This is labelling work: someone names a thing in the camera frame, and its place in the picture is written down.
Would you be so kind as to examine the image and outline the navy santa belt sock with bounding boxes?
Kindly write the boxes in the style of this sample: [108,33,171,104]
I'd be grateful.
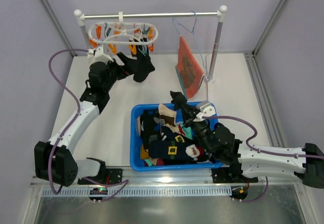
[147,140,217,163]

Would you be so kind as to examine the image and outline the orange clothes peg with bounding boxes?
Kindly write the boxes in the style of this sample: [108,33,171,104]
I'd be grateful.
[129,44,137,57]

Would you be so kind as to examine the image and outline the blue wire hanger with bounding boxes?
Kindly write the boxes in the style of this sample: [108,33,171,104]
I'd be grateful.
[172,11,211,82]

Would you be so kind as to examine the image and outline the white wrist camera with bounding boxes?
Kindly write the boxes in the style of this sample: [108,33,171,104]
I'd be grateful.
[194,101,216,122]
[87,46,113,64]

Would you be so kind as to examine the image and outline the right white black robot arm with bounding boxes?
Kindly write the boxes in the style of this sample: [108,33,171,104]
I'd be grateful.
[172,100,323,189]

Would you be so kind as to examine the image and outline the dark grey long sock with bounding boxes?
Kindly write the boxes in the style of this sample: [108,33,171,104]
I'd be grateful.
[170,91,187,110]

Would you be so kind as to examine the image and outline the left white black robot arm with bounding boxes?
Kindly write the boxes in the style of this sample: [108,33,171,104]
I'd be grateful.
[34,53,134,187]

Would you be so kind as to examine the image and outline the white oval clip hanger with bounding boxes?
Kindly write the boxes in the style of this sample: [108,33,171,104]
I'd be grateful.
[88,12,159,46]

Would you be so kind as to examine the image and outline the beige brown sock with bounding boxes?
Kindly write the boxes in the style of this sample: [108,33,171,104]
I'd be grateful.
[158,104,177,126]

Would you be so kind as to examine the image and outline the teal clothes peg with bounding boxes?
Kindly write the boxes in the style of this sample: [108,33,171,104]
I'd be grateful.
[138,46,148,57]

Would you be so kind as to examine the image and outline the blue plastic bin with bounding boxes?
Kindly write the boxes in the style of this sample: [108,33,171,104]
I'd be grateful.
[130,103,224,172]

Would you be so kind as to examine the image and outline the orange bear towel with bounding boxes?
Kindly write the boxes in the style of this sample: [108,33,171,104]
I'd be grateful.
[175,36,204,100]

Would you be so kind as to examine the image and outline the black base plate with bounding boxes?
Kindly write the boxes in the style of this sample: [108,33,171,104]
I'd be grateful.
[101,168,123,185]
[211,167,259,184]

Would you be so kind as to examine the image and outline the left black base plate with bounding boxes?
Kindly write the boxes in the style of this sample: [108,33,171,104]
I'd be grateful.
[101,168,123,185]

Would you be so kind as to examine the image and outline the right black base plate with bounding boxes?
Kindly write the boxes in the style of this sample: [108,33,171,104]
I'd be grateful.
[211,167,259,184]

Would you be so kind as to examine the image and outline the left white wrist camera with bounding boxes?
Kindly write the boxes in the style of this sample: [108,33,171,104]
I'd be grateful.
[87,46,113,64]

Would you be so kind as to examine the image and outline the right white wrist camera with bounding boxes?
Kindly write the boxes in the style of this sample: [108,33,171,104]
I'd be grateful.
[194,101,216,122]

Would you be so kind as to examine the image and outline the white clothes rack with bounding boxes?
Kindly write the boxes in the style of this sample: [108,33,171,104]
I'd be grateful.
[74,5,228,80]

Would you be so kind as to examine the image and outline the aluminium rail frame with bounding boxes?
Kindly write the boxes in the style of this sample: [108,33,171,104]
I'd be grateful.
[30,52,308,197]

